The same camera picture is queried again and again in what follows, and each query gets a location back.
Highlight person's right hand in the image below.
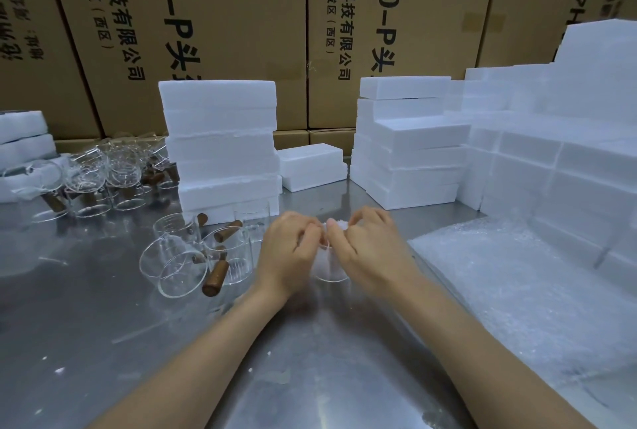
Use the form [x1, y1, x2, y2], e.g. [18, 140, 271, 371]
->
[326, 206, 424, 303]

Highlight person's left hand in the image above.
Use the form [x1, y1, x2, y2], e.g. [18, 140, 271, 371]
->
[252, 211, 324, 302]

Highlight clear glass cup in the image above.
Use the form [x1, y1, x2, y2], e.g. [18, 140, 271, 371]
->
[313, 219, 350, 281]

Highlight person's left forearm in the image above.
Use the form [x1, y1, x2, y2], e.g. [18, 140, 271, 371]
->
[85, 288, 294, 429]

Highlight person's right forearm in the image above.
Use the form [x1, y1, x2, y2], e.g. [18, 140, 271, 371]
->
[383, 273, 600, 429]

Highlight white foam box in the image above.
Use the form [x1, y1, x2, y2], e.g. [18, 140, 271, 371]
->
[276, 143, 349, 193]
[0, 110, 49, 144]
[0, 133, 58, 167]

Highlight small cardboard box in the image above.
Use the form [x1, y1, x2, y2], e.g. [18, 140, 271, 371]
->
[53, 137, 116, 155]
[309, 127, 357, 157]
[271, 129, 312, 152]

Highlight stack of white foam boxes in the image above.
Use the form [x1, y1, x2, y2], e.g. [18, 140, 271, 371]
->
[158, 79, 284, 226]
[350, 76, 472, 211]

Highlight stack of bubble wrap sheets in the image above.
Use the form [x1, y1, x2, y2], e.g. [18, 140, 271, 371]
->
[406, 217, 637, 397]

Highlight cluster of glass cups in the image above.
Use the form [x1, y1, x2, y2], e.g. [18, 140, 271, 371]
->
[0, 131, 181, 224]

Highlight pile of white foam boxes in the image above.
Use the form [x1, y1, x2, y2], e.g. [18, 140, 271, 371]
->
[444, 18, 637, 272]

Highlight glass cup with wooden handle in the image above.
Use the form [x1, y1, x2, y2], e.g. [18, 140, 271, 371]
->
[153, 214, 209, 256]
[201, 221, 251, 286]
[139, 239, 229, 298]
[233, 205, 273, 246]

